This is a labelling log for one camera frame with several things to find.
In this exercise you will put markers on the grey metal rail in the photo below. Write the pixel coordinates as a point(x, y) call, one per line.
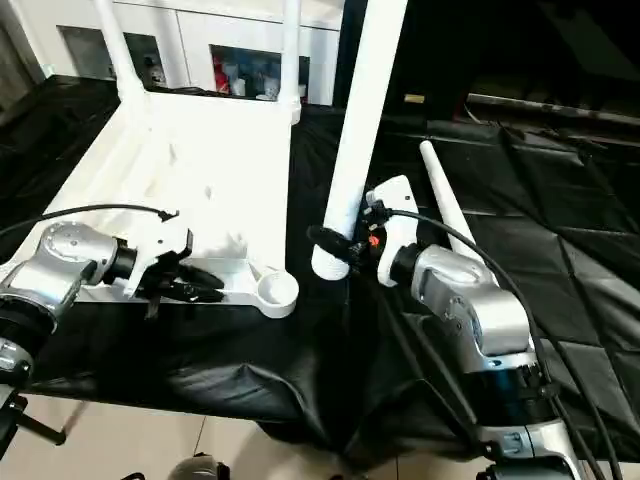
point(560, 110)

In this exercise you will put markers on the white plastic table leg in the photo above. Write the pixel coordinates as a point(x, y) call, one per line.
point(290, 50)
point(115, 50)
point(365, 110)
point(445, 195)

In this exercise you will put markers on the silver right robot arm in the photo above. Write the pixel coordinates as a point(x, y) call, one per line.
point(480, 310)

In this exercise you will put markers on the small yellow label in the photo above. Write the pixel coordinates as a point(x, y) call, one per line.
point(414, 98)

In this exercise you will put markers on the white plastic table top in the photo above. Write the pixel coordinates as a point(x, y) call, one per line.
point(200, 170)

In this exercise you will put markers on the black mat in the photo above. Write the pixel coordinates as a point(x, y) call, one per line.
point(250, 370)

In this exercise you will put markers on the white cabinet with glass doors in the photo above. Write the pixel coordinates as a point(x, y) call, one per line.
point(180, 30)

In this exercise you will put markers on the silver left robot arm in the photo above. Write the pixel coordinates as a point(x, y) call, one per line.
point(55, 270)

